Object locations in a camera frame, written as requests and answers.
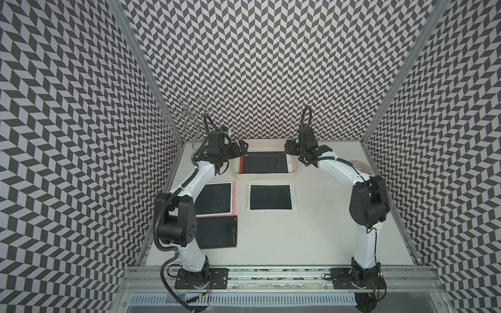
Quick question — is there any red framed writing tablet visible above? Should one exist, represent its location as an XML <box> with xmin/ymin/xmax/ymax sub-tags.
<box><xmin>196</xmin><ymin>215</ymin><xmax>238</xmax><ymax>250</ymax></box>

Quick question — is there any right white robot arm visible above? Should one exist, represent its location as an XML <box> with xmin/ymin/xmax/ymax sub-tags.
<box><xmin>284</xmin><ymin>124</ymin><xmax>390</xmax><ymax>290</ymax></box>

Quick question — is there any aluminium front rail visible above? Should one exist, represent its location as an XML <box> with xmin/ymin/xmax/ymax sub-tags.
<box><xmin>117</xmin><ymin>266</ymin><xmax>445</xmax><ymax>293</ymax></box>

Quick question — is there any clear glass bowl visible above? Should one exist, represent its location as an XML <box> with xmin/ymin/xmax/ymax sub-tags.
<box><xmin>351</xmin><ymin>160</ymin><xmax>373</xmax><ymax>176</ymax></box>

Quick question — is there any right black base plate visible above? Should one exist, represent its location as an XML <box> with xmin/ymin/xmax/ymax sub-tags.
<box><xmin>329</xmin><ymin>267</ymin><xmax>387</xmax><ymax>291</ymax></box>

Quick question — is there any silver wire stand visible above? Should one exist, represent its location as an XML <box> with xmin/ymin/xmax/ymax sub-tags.
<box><xmin>160</xmin><ymin>97</ymin><xmax>213</xmax><ymax>153</ymax></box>

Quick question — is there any black corrugated cable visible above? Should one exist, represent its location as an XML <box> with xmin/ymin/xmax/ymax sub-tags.
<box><xmin>153</xmin><ymin>183</ymin><xmax>204</xmax><ymax>313</ymax></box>

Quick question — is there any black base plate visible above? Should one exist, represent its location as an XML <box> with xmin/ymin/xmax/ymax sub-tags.
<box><xmin>329</xmin><ymin>267</ymin><xmax>387</xmax><ymax>291</ymax></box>
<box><xmin>175</xmin><ymin>267</ymin><xmax>229</xmax><ymax>290</ymax></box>

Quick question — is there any pink edged writing tablet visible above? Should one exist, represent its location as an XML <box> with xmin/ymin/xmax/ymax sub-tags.
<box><xmin>195</xmin><ymin>182</ymin><xmax>236</xmax><ymax>217</ymax></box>

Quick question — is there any cream storage box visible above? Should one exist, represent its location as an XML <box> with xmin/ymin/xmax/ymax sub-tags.
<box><xmin>229</xmin><ymin>139</ymin><xmax>299</xmax><ymax>181</ymax></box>

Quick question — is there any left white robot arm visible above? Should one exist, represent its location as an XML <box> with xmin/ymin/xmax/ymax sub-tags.
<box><xmin>153</xmin><ymin>130</ymin><xmax>249</xmax><ymax>287</ymax></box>

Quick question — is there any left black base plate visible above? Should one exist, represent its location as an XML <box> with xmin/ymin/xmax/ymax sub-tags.
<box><xmin>175</xmin><ymin>267</ymin><xmax>229</xmax><ymax>290</ymax></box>

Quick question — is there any white framed writing tablet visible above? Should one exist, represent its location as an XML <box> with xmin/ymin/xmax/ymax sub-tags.
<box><xmin>245</xmin><ymin>184</ymin><xmax>297</xmax><ymax>211</ymax></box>

